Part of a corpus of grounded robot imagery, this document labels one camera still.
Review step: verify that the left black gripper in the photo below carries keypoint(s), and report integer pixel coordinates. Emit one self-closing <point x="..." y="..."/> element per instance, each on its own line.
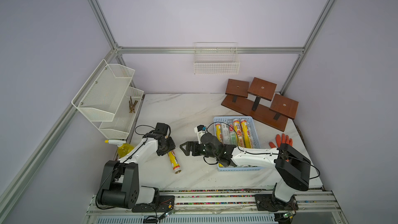
<point x="172" y="145"/>

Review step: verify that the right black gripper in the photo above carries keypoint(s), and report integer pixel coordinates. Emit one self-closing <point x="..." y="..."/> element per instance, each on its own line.
<point x="190" y="148"/>

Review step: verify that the long yellow wrap box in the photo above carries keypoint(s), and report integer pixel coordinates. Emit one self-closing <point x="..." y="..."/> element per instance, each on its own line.
<point x="174" y="162"/>

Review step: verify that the white roll grape picture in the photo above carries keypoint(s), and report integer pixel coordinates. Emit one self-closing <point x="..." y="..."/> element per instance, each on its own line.
<point x="233" y="135"/>

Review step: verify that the light blue plastic basket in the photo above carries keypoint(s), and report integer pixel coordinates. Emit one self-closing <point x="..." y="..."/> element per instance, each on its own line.
<point x="255" y="140"/>

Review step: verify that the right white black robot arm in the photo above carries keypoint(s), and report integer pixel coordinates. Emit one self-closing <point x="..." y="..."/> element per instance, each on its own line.
<point x="293" y="167"/>

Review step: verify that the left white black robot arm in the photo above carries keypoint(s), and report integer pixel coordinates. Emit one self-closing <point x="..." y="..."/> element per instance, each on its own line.
<point x="120" y="184"/>

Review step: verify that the yellow spray bottle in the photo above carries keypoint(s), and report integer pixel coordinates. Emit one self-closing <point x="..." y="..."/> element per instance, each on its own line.
<point x="123" y="147"/>

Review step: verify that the white mesh two-tier shelf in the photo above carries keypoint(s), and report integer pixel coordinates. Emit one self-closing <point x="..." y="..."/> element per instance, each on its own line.
<point x="104" y="100"/>

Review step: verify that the brown wooden display stand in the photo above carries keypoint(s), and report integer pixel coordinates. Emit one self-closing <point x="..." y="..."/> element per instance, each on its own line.
<point x="259" y="100"/>

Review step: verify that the red rubber glove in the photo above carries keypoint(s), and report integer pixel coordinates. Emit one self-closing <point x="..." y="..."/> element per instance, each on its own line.
<point x="281" y="139"/>

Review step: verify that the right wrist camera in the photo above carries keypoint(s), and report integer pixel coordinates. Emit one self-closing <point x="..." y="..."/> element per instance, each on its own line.
<point x="200" y="130"/>

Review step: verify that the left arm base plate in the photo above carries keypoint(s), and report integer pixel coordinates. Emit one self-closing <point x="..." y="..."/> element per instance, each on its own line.
<point x="160" y="204"/>

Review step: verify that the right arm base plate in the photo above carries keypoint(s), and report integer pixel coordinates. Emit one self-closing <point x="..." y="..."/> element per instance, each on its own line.
<point x="268" y="202"/>

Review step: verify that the white wire wall basket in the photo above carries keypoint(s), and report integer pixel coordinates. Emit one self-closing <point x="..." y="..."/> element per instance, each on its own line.
<point x="216" y="58"/>

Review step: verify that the aluminium rail bench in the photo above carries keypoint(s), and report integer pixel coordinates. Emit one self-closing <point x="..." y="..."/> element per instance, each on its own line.
<point x="246" y="206"/>

